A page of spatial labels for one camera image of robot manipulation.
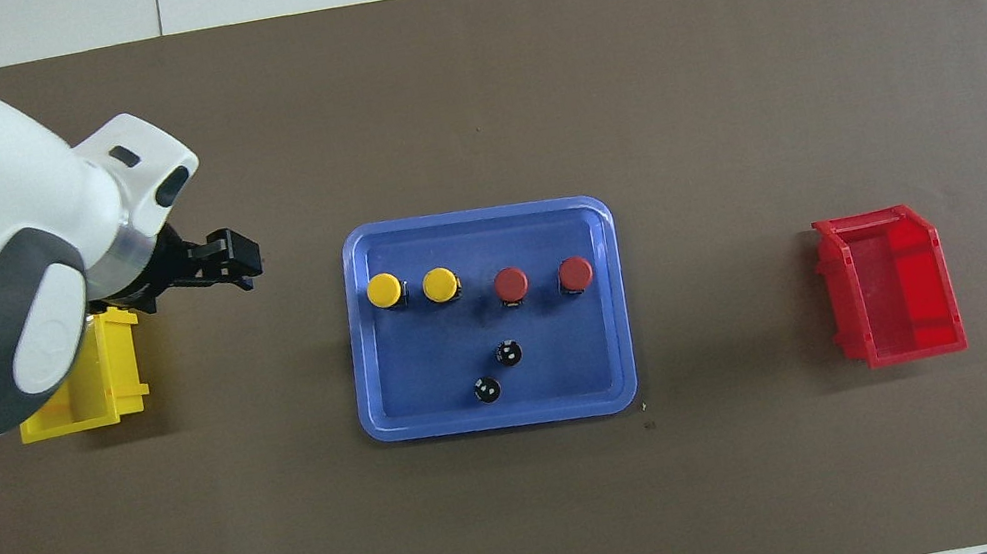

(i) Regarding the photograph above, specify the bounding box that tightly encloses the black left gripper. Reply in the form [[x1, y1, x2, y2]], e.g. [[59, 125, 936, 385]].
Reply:
[[95, 208, 269, 322]]

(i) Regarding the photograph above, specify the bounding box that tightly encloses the yellow push button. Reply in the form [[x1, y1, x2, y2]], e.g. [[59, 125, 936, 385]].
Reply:
[[363, 268, 412, 316], [419, 264, 465, 308]]

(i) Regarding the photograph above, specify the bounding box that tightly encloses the red push button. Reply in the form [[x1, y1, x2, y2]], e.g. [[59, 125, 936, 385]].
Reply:
[[554, 253, 598, 298], [491, 264, 534, 310]]

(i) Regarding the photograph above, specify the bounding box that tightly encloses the blue plastic tray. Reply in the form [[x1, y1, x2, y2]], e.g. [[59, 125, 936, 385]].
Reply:
[[326, 181, 648, 459]]

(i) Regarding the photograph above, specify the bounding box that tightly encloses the yellow plastic bin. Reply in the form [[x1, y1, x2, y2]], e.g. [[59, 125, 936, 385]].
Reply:
[[2, 301, 158, 445]]

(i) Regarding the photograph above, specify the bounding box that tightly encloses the red plastic bin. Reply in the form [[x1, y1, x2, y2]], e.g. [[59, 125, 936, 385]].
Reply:
[[807, 197, 970, 376]]

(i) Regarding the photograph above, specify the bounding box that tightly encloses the brown paper table mat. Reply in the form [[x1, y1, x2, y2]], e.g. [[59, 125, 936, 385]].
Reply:
[[0, 0, 987, 554]]

